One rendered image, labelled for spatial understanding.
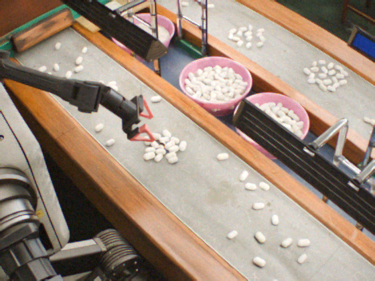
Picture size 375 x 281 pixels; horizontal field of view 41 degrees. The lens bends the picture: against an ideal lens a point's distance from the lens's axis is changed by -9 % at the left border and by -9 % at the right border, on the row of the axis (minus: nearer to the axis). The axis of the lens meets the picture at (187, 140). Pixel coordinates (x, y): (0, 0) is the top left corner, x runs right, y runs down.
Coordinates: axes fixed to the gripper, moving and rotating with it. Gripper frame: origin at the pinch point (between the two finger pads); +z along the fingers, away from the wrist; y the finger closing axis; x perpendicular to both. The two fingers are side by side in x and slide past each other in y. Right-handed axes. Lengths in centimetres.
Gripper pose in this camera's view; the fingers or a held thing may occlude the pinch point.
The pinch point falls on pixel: (151, 128)
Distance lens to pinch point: 163.0
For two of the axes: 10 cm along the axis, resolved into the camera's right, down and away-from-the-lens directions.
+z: 6.5, 4.7, 6.0
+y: 1.1, 7.2, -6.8
